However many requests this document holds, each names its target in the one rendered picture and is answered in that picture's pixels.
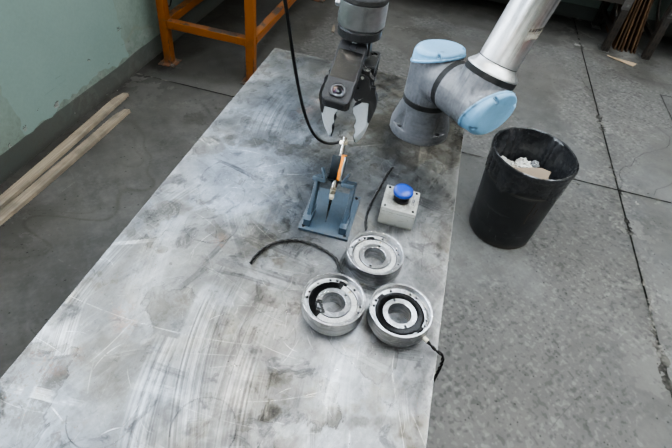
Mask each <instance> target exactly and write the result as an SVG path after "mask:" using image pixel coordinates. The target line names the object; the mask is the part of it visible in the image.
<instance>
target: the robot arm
mask: <svg viewBox="0 0 672 448"><path fill-rule="evenodd" d="M560 1H561V0H510V1H509V3H508V4H507V6H506V8H505V9H504V11H503V13H502V15H501V16H500V18H499V20H498V22H497V23H496V25H495V27H494V29H493V30H492V32H491V34H490V36H489V37H488V39H487V41H486V43H485V44H484V46H483V48H482V50H481V51H480V53H478V54H476V55H473V56H470V57H469V58H468V60H467V61H464V58H465V57H466V49H465V48H464V47H463V46H462V45H460V44H458V43H456V42H452V41H448V40H440V39H432V40H425V41H422V42H420V43H418V44H417V45H416V47H415V48H414V52H413V55H412V58H411V59H410V61H411V63H410V68H409V72H408V76H407V81H406V85H405V89H404V94H403V98H402V99H401V101H400V102H399V104H398V105H397V107H396V108H395V110H394V112H393V113H392V116H391V120H390V128H391V130H392V132H393V133H394V134H395V135H396V136H397V137H398V138H400V139H401V140H403V141H405V142H407V143H410V144H413V145H418V146H435V145H438V144H440V143H442V142H444V141H445V140H446V138H447V136H448V133H449V129H450V123H449V117H450V118H451V119H453V120H454V121H455V122H456V123H458V125H459V126H460V127H462V128H464V129H466V130H467V131H469V132H470V133H472V134H474V135H483V134H487V133H489V132H491V131H493V130H495V129H496V128H498V127H499V126H500V125H502V124H503V123H504V122H505V121H506V120H507V119H508V118H509V117H510V115H511V114H512V112H513V111H514V109H515V107H516V103H517V98H516V96H515V94H514V93H513V90H514V89H515V87H516V85H517V84H518V80H517V76H516V72H517V70H518V68H519V67H520V65H521V64H522V62H523V60H524V59H525V57H526V56H527V54H528V52H529V51H530V49H531V48H532V46H533V44H534V43H535V41H536V40H537V38H538V36H539V35H540V33H541V32H542V30H543V28H544V27H545V25H546V24H547V22H548V20H549V19H550V17H551V16H552V14H553V13H554V11H555V9H556V8H557V6H558V5H559V3H560ZM335 4H336V5H337V6H340V8H339V10H338V28H337V33H338V34H339V35H340V36H341V37H342V38H344V39H342V40H341V41H340V43H339V46H338V49H337V52H336V54H335V57H334V59H333V63H332V66H331V67H330V69H329V74H328V75H325V77H324V82H323V84H322V86H321V88H320V92H319V102H320V109H321V113H322V118H323V123H324V126H325V129H326V131H327V133H328V135H329V136H330V137H331V136H332V134H333V130H334V122H335V119H336V117H337V116H336V112H337V111H338V110H340V111H344V112H345V111H348V110H349V108H350V105H351V102H352V99H353V98H354V100H355V101H356V103H355V105H354V107H353V114H354V116H355V118H356V121H355V124H354V128H355V132H354V135H353V139H354V142H358V141H359V140H360V139H361V138H362V136H363V135H364V133H365V131H366V129H367V127H368V125H369V123H370V121H371V119H372V116H373V114H374V112H375V110H376V107H377V103H378V94H377V92H376V87H377V86H376V85H374V83H375V80H376V76H377V71H378V65H379V60H380V54H381V52H376V51H372V43H374V42H376V41H378V40H380V38H381V35H382V30H383V28H384V27H385V22H386V16H387V11H388V5H389V0H336V1H335ZM345 39H346V40H345ZM372 55H376V56H377V57H375V56H372ZM359 99H361V100H359ZM358 100H359V101H358Z"/></svg>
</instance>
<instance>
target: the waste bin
mask: <svg viewBox="0 0 672 448"><path fill-rule="evenodd" d="M501 156H504V157H506V158H507V159H508V160H510V161H513V162H515V161H516V159H518V158H520V157H522V158H526V159H527V160H528V161H533V160H536V161H538V162H539V166H540V167H537V168H543V169H545V170H548V171H550V172H551V174H550V175H549V177H548V178H549V179H542V178H537V177H534V176H531V175H528V174H525V173H523V172H521V171H519V170H517V169H515V168H514V167H512V166H511V165H509V164H508V163H507V162H506V161H505V160H504V159H503V158H502V157H501ZM578 171H579V161H578V159H577V157H576V155H575V154H574V152H573V151H572V150H571V148H570V147H569V146H568V145H567V144H566V143H564V142H563V141H561V140H560V139H558V138H557V137H555V136H553V135H551V134H548V133H546V132H543V131H541V130H537V129H533V128H528V127H509V128H505V129H502V130H500V131H499V132H497V133H496V134H495V136H494V137H493V139H492V143H491V148H490V151H489V153H488V157H487V161H486V164H485V169H484V172H483V176H482V179H481V182H480V185H479V188H478V191H477V194H476V198H475V201H474V204H473V207H472V210H471V213H470V217H469V222H470V226H471V228H472V230H473V231H474V232H475V234H476V235H477V236H478V237H479V238H481V239H482V240H483V241H485V242H486V243H488V244H490V245H492V246H495V247H498V248H502V249H517V248H520V247H523V246H524V245H526V244H527V243H528V241H529V240H530V238H531V237H532V235H533V234H534V233H535V231H536V230H537V228H538V227H539V225H540V224H541V222H542V221H543V220H544V218H545V217H546V215H547V214H548V212H549V211H550V210H551V208H552V207H553V205H554V204H555V202H556V201H557V199H558V198H559V197H560V196H561V195H562V193H563V192H564V191H565V189H566V188H567V187H568V185H569V184H570V182H571V181H572V179H574V178H575V176H576V175H577V173H578Z"/></svg>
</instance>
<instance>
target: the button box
mask: <svg viewBox="0 0 672 448"><path fill-rule="evenodd" d="M394 187H395V186H391V185H387V188H386V191H385V194H384V198H383V201H382V205H381V209H380V213H379V217H378V221H377V222H379V223H383V224H387V225H391V226H394V227H398V228H402V229H406V230H410V231H411V229H412V226H413V223H414V220H415V216H416V212H417V207H418V202H419V197H420V193H419V192H415V191H413V196H412V197H411V198H410V199H405V200H400V199H399V198H398V197H396V196H395V195H394V193H393V189H394Z"/></svg>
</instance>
